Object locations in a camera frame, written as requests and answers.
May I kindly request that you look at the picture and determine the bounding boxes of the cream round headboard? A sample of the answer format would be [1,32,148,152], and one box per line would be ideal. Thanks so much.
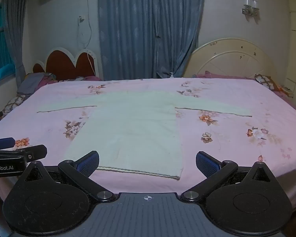
[183,38,278,84]

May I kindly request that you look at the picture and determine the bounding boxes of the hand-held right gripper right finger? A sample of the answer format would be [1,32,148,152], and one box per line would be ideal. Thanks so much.
[180,150,277,203]

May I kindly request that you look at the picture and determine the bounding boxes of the brown checked pillow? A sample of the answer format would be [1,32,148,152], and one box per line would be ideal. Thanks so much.
[255,74,294,97]

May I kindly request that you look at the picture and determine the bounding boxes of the blue curtain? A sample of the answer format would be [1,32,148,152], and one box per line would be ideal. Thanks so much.
[97,0,206,80]

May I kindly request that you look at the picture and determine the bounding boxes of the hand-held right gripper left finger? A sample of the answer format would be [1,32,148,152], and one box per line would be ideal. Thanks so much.
[22,150,116,201]

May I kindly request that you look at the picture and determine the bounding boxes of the red heart-shaped headboard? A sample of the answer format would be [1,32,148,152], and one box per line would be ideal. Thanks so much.
[32,47,104,81]

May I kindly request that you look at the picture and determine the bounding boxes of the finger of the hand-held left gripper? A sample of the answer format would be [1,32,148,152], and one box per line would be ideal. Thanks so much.
[0,137,16,151]
[0,144,48,165]

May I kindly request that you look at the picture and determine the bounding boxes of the grey curtain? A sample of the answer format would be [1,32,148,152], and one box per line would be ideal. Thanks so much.
[1,0,30,89]

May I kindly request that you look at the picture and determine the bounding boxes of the glass wall lamp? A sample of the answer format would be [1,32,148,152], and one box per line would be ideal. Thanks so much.
[241,0,260,15]

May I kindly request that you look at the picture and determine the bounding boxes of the pale green knitted sweater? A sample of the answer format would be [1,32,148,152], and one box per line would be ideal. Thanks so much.
[37,90,252,180]

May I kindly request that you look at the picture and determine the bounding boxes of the pile of clothes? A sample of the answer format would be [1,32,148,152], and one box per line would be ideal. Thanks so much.
[16,72,58,95]

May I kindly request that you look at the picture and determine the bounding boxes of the white power cable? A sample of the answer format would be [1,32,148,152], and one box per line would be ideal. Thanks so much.
[78,0,97,77]

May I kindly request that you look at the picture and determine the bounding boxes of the pink pillow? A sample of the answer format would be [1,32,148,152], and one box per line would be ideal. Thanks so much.
[191,70,256,80]

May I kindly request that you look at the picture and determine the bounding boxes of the pink floral bedsheet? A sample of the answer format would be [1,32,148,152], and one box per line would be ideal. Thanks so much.
[0,77,296,210]

